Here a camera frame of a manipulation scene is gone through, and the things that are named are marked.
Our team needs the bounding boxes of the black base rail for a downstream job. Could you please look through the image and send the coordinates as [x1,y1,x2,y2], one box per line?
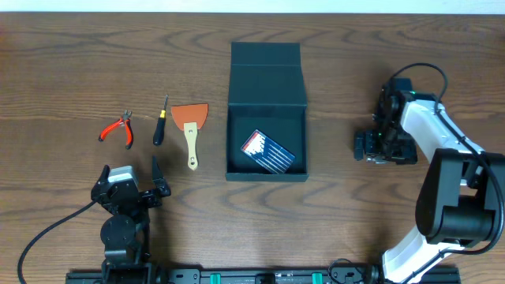
[65,263,462,284]

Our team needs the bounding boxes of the left black cable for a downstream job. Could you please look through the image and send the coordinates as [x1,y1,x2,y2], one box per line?
[17,200,98,284]

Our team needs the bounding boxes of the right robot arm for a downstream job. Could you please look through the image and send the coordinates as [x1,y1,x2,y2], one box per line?
[353,77,504,283]

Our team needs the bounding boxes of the dark green open box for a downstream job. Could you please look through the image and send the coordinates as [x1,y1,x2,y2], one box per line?
[226,42,309,182]

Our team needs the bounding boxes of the precision screwdriver set case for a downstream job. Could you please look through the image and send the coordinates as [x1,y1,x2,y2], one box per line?
[241,129,295,174]

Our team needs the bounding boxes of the red handled pliers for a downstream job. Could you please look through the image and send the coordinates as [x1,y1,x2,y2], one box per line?
[98,110,134,150]

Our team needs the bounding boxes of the black yellow screwdriver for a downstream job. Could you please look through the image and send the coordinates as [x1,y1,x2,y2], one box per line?
[152,94,169,146]

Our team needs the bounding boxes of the orange scraper wooden handle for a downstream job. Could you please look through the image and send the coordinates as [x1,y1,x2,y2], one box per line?
[170,103,208,170]

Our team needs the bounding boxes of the black handled claw hammer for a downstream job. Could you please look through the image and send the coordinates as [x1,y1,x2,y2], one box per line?
[366,155,388,164]

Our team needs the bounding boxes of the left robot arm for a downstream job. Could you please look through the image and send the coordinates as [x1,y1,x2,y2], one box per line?
[91,158,171,283]

